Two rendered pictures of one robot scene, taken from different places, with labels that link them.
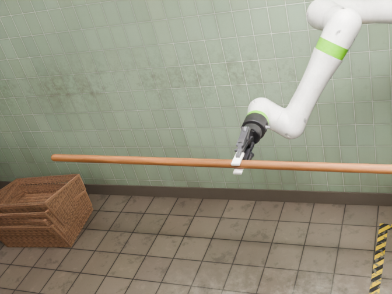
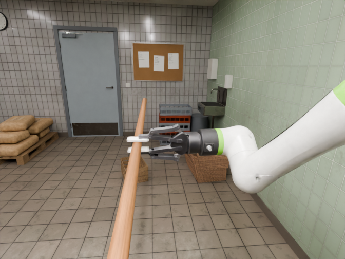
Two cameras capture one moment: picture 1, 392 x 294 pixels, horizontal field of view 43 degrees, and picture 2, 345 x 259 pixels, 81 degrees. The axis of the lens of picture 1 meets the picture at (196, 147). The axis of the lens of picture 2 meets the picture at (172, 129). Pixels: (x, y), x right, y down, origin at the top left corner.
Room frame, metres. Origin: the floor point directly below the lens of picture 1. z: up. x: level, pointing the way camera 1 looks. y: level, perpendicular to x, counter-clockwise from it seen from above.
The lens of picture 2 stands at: (1.18, -0.71, 1.48)
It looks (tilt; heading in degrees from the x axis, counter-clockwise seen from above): 17 degrees down; 56
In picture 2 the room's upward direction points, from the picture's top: 1 degrees clockwise
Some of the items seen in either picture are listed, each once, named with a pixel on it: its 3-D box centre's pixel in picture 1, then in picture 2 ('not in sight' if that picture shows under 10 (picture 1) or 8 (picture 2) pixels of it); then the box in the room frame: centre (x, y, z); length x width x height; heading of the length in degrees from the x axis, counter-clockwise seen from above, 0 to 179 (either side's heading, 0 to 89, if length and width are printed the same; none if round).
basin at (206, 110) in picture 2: not in sight; (210, 114); (3.66, 1.76, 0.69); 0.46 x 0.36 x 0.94; 62
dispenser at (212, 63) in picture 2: not in sight; (212, 69); (4.01, 2.14, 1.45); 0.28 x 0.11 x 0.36; 62
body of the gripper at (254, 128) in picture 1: (249, 137); (184, 142); (1.58, -0.20, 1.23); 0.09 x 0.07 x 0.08; 152
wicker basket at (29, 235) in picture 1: (41, 217); (203, 163); (3.06, 1.23, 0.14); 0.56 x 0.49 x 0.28; 68
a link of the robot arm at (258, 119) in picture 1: (255, 126); (206, 142); (1.65, -0.24, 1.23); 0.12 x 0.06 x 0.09; 62
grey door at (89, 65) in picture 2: not in sight; (91, 86); (2.14, 3.62, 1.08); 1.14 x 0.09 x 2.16; 152
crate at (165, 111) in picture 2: not in sight; (174, 109); (3.42, 2.49, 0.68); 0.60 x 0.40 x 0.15; 152
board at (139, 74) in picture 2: not in sight; (158, 62); (3.34, 3.00, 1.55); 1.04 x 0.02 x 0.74; 152
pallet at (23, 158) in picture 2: not in sight; (19, 146); (0.81, 3.58, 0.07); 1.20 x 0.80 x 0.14; 62
